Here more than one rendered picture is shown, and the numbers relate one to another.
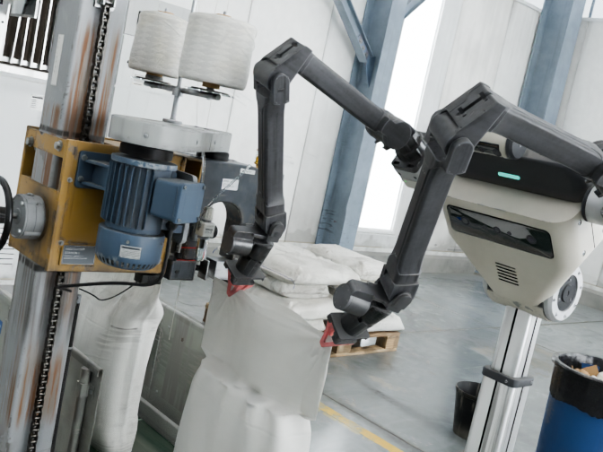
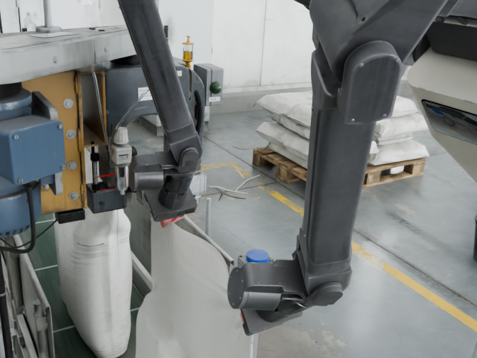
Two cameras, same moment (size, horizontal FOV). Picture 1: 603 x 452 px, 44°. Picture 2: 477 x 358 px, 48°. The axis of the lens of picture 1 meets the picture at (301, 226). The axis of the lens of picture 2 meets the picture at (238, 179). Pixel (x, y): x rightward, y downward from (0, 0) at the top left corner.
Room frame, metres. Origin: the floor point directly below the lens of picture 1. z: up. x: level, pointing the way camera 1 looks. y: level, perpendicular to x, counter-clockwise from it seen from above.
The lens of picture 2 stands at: (0.92, -0.24, 1.56)
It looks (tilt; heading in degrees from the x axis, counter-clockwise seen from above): 22 degrees down; 12
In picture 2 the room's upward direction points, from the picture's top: 4 degrees clockwise
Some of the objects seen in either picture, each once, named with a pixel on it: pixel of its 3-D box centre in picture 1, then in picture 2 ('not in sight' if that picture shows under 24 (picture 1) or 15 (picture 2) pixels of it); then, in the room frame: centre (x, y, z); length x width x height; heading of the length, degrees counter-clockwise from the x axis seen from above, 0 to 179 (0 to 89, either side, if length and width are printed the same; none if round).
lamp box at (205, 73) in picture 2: not in sight; (207, 84); (2.18, 0.12, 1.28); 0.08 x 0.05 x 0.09; 44
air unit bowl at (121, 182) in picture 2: (201, 249); (121, 177); (1.95, 0.25, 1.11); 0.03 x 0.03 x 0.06
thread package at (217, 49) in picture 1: (217, 51); not in sight; (1.81, 0.28, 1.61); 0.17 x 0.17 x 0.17
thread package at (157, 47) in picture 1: (160, 44); not in sight; (2.00, 0.46, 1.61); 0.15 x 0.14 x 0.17; 44
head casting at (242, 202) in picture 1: (200, 197); (135, 106); (2.16, 0.30, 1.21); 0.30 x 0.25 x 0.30; 44
